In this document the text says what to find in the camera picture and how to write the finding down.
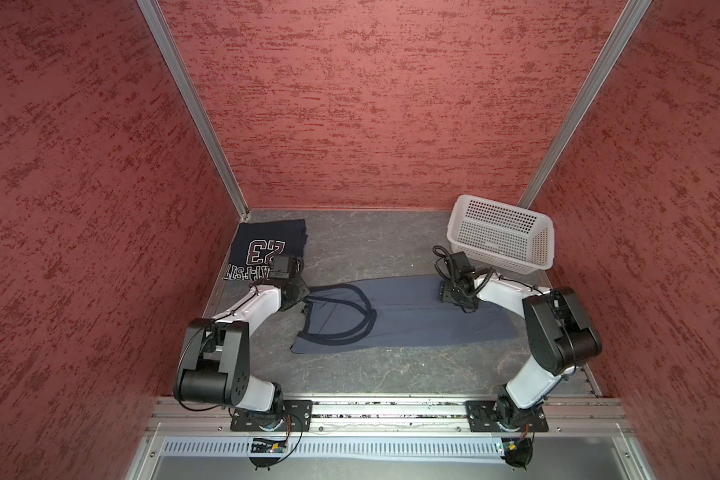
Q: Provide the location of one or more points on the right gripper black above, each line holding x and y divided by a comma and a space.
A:
445, 295

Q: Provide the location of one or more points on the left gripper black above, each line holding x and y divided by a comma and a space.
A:
303, 291

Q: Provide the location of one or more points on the navy tank top red trim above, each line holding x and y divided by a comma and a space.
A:
255, 244

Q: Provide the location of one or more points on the grey blue tank top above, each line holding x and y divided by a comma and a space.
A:
393, 312

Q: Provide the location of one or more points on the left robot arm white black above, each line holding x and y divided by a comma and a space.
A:
214, 367

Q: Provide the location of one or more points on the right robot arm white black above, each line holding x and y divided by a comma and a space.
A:
561, 340

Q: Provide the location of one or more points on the white plastic laundry basket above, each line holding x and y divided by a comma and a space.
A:
502, 235

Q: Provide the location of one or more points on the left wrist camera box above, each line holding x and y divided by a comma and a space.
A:
284, 267

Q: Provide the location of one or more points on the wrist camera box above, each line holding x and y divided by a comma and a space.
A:
284, 267
459, 266

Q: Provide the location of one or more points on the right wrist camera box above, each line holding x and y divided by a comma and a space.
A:
459, 266

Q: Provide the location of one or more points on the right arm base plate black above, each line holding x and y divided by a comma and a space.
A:
502, 416

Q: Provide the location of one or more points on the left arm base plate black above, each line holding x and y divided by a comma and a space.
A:
284, 416

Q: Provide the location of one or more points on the left controller board with wires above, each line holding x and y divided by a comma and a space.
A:
265, 453

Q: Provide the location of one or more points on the controller board with wires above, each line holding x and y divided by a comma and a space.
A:
265, 453
518, 454

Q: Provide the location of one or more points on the white slotted cable duct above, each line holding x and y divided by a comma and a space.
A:
481, 450

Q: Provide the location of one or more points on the right controller board with wires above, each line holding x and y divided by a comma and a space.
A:
518, 454

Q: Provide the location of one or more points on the aluminium mounting rail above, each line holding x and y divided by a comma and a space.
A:
400, 415

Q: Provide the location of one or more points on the right aluminium corner post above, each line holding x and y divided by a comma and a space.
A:
619, 37

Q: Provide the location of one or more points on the aluminium corner post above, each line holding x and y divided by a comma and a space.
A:
619, 37
159, 28

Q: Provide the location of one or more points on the left aluminium corner post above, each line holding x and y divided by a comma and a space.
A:
159, 28

